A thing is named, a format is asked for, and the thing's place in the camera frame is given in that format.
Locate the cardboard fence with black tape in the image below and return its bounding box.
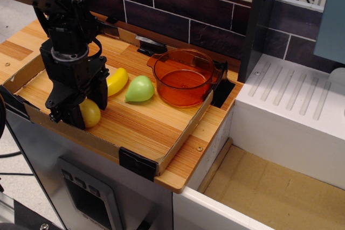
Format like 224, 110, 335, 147
1, 21, 230, 184

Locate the teal plastic bin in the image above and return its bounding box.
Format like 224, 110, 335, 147
314, 0, 344, 64

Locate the yellow toy potato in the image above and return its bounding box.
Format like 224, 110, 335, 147
79, 99, 101, 128

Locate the green toy pear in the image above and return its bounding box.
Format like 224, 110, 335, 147
125, 75, 155, 102

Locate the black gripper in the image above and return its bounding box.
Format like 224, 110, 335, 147
40, 40, 109, 129

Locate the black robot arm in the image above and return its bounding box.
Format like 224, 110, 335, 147
15, 0, 109, 129

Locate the white toy sink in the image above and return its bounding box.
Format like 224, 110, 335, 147
173, 55, 344, 229

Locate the black vertical post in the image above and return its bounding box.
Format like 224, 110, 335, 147
238, 0, 275, 83

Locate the silver toy oven front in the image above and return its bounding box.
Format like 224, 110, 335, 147
6, 111, 174, 229

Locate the orange transparent plastic pot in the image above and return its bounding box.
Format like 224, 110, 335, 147
147, 48, 222, 107

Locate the yellow toy banana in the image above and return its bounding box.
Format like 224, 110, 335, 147
107, 68, 129, 96

